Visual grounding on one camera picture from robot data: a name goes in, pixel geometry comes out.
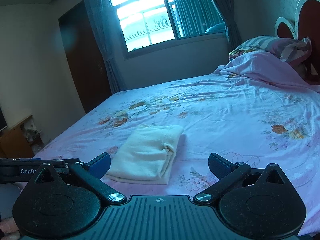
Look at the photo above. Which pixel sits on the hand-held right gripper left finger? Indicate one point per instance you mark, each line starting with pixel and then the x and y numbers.
pixel 101 164

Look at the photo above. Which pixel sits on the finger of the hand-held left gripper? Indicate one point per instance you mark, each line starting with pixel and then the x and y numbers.
pixel 22 162

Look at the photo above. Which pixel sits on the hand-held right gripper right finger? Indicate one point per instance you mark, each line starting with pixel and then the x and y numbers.
pixel 218 166

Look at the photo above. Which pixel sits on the cream knitted sweater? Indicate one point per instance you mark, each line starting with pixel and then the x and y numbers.
pixel 145 152

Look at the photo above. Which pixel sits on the person's left hand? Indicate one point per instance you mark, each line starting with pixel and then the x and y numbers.
pixel 7 230

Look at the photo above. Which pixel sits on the wooden shelf cabinet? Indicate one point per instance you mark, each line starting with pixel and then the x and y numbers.
pixel 15 140

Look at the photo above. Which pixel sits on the bed with floral sheet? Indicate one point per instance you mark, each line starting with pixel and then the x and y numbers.
pixel 237 120

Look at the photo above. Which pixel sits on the dark wooden door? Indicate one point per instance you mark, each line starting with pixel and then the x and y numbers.
pixel 82 80

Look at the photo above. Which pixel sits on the pink quilt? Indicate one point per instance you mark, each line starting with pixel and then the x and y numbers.
pixel 257 65

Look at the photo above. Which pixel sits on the striped pillow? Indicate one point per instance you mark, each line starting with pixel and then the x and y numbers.
pixel 265 42

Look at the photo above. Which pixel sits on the grey curtain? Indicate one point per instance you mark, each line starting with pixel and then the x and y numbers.
pixel 100 30
pixel 225 0

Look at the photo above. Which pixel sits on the teal cloth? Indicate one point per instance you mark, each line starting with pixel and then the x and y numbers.
pixel 215 27

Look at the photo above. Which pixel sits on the sliding glass window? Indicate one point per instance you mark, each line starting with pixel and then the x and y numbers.
pixel 142 22

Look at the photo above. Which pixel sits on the red and white headboard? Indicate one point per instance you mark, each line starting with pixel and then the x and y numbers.
pixel 310 20

